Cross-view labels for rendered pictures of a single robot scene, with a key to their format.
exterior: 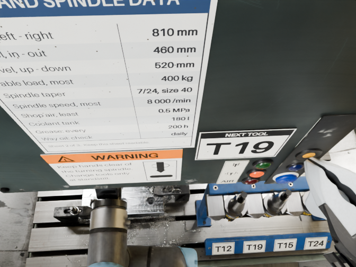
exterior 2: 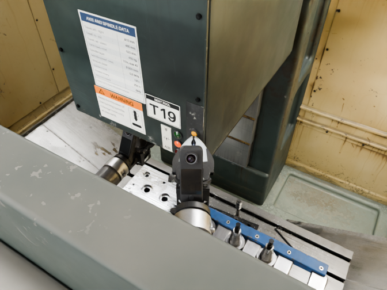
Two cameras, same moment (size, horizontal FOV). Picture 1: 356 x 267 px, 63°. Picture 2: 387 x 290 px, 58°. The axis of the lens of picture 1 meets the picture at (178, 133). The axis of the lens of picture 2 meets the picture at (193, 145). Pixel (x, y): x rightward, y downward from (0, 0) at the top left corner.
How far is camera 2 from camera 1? 66 cm
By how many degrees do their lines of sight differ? 26
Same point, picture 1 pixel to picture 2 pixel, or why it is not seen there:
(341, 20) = (168, 50)
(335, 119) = (190, 105)
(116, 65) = (117, 48)
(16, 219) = not seen: hidden behind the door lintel
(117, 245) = (109, 177)
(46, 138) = (97, 75)
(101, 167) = (113, 104)
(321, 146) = (197, 128)
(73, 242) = not seen: hidden behind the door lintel
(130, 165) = (124, 108)
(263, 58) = (154, 59)
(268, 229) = not seen: outside the picture
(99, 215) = (112, 160)
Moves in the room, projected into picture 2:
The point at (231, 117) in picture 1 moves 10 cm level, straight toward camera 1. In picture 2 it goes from (154, 88) to (114, 103)
